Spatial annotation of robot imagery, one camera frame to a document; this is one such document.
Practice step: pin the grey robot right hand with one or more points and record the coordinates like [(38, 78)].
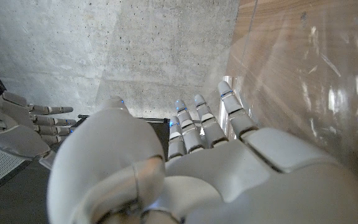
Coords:
[(14, 133)]

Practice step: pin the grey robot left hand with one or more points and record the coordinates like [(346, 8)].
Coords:
[(222, 180)]

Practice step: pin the silver foil roll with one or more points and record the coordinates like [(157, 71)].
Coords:
[(306, 77)]

